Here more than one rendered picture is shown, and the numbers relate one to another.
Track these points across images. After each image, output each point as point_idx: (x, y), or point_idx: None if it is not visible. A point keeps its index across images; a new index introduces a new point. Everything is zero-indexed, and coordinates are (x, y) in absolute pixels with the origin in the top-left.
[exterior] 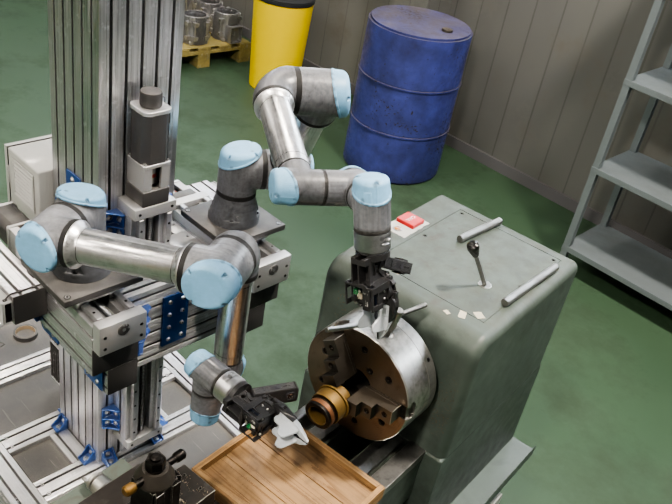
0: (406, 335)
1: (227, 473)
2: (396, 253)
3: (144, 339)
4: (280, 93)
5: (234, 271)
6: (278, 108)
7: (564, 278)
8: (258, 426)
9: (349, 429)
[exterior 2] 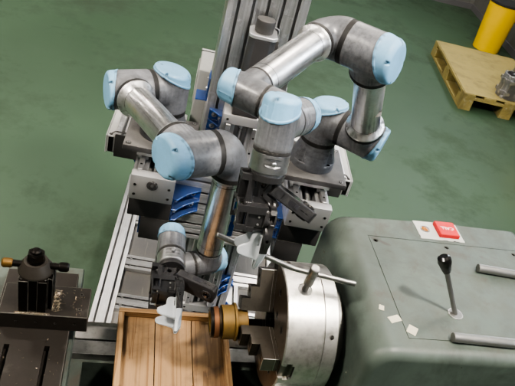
0: (323, 302)
1: (141, 329)
2: (396, 243)
3: (185, 213)
4: (317, 31)
5: (188, 153)
6: (300, 37)
7: None
8: (151, 294)
9: (256, 364)
